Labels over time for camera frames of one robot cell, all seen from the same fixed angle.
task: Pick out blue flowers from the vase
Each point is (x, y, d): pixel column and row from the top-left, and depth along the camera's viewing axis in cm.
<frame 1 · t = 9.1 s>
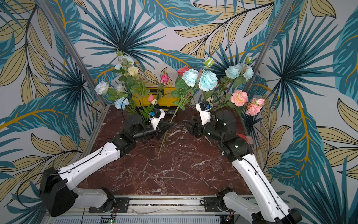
left hand: (171, 126, 69), fingers closed
right hand: (188, 119, 64), fingers open
yellow black toolbox: (160, 97, 82), point 32 cm above the table
pink white tulips: (153, 101, 85), point 28 cm above the table

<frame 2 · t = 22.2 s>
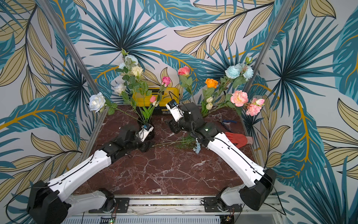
left hand: (149, 140, 80), fingers open
right hand: (170, 117, 70), fingers open
the named things where they were.

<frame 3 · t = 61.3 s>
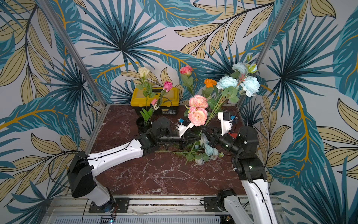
left hand: (199, 140, 65), fingers closed
right hand: (202, 127, 61), fingers closed
pale blue white rose spray: (209, 153, 85), point 9 cm above the table
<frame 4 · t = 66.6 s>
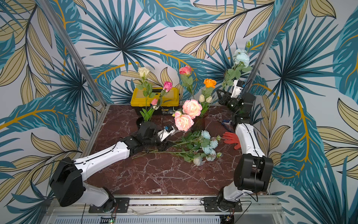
left hand: (170, 140, 79), fingers open
right hand: (217, 90, 76), fingers closed
